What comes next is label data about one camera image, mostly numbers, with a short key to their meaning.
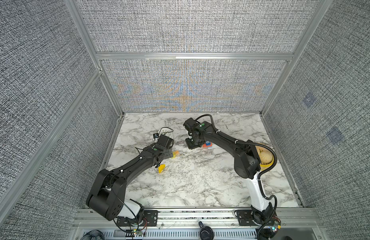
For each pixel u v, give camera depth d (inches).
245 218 28.7
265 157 34.7
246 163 21.7
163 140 27.2
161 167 34.8
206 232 27.3
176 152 38.0
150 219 29.0
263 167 35.1
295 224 29.3
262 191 23.4
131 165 20.2
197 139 27.5
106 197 16.8
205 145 38.8
